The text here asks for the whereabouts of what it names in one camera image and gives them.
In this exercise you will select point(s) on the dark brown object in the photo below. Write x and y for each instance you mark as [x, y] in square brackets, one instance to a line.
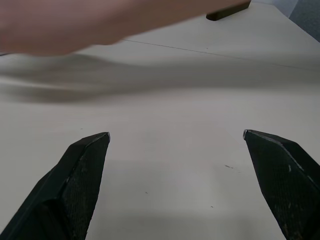
[225, 13]

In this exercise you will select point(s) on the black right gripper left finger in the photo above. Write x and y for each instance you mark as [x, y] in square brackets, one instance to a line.
[67, 190]

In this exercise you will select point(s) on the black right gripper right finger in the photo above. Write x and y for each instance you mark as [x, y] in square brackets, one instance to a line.
[285, 185]

